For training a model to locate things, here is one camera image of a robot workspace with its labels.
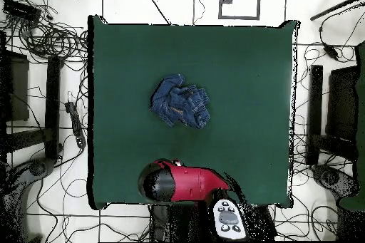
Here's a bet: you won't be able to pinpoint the blue denim jeans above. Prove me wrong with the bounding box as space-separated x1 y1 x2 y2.
150 73 211 129

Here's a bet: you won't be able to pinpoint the dark green table cloth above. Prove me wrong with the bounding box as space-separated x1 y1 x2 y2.
87 14 300 210

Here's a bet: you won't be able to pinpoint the black power strip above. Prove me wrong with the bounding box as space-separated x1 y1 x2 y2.
64 100 87 149

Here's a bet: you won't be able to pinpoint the black upright bar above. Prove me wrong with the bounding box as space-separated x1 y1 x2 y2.
306 64 324 166
43 55 65 160

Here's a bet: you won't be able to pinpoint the black wheeled base leg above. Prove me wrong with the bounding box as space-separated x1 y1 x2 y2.
0 157 56 242
310 164 360 198

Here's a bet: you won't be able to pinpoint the black panel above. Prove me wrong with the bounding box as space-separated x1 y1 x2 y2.
325 65 360 141

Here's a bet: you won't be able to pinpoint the black power adapter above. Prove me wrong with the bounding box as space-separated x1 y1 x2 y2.
322 42 340 61

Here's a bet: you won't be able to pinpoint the black case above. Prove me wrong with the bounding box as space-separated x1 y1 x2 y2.
0 50 30 123

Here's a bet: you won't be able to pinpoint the black tripod leg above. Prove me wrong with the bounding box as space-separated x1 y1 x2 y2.
309 0 365 22

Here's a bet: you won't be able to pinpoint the black electronics box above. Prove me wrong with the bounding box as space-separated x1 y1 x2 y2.
2 0 42 23

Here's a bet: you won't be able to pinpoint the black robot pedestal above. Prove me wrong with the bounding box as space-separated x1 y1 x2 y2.
149 204 215 242

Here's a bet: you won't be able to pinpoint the gray square frame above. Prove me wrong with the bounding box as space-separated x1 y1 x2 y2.
217 0 262 21

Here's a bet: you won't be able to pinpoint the tangled black cables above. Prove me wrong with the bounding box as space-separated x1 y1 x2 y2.
0 0 89 64

